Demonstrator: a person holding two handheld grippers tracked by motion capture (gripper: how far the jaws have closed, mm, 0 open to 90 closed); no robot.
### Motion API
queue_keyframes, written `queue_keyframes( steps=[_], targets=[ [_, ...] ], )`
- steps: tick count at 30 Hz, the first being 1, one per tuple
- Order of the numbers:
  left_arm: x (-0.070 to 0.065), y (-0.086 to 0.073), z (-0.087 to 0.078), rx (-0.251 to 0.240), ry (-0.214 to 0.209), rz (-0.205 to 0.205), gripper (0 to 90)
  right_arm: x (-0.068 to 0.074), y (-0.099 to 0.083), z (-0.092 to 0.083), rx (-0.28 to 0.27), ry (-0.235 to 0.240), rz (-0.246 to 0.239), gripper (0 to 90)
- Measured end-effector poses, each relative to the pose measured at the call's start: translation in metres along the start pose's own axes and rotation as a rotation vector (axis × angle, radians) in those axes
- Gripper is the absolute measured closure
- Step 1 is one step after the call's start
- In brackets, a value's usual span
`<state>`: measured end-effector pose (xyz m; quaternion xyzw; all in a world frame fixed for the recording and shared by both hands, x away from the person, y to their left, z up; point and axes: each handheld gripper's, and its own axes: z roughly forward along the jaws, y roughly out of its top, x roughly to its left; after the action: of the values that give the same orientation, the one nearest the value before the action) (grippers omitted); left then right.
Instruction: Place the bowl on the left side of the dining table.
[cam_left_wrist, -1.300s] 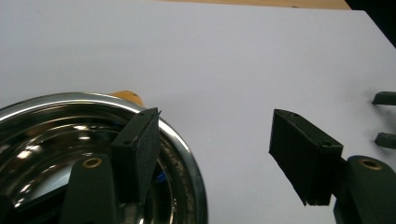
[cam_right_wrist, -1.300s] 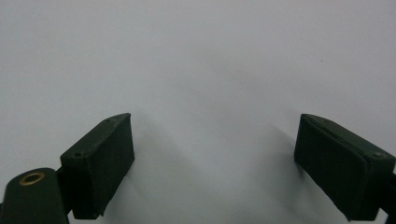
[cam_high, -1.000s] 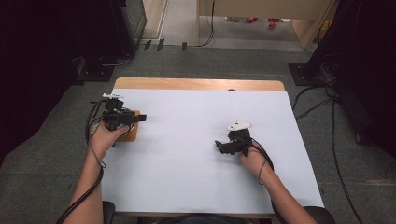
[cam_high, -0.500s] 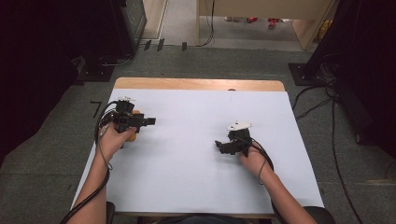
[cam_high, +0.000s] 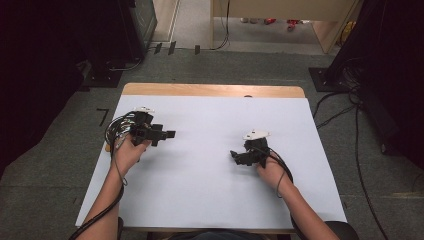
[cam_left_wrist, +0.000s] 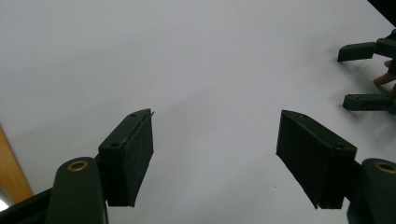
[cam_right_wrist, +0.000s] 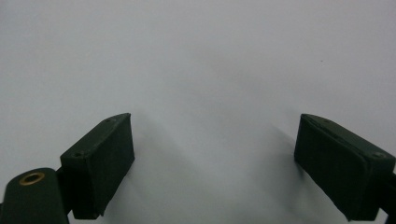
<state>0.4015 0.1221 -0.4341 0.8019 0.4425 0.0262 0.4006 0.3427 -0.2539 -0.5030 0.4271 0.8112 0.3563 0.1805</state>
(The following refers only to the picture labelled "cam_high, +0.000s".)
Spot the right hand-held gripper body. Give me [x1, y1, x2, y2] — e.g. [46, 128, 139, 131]
[241, 129, 272, 168]

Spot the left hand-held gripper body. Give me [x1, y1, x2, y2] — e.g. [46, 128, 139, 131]
[125, 106, 156, 147]

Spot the stainless steel bowl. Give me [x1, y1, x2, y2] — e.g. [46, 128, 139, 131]
[108, 111, 138, 141]

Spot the person's right hand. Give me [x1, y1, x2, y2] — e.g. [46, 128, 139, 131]
[256, 155, 293, 192]

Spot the person's left hand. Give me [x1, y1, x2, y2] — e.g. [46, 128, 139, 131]
[111, 134, 153, 178]

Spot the black corner tape mark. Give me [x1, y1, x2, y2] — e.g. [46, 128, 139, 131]
[96, 107, 110, 128]

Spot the white table cover sheet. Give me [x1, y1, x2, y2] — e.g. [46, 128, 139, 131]
[75, 94, 348, 231]

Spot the black stand base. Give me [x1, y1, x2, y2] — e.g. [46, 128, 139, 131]
[308, 66, 352, 94]
[79, 59, 125, 92]

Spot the person's dark clothing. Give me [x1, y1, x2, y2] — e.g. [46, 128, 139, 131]
[168, 229, 268, 240]

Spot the dark glass cabinet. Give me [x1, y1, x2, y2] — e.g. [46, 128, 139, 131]
[128, 0, 158, 62]

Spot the black chair seat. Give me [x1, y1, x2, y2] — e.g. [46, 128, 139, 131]
[324, 219, 360, 240]

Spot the light wooden desk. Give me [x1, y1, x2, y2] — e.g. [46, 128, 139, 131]
[209, 0, 363, 55]

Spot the yellow object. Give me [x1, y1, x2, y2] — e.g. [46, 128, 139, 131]
[339, 20, 357, 45]

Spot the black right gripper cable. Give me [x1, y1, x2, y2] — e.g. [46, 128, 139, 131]
[268, 147, 295, 200]

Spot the long black floor cable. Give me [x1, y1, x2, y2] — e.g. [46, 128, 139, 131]
[353, 103, 390, 240]

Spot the black hanging cable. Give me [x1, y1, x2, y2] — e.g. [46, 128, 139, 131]
[209, 0, 232, 52]

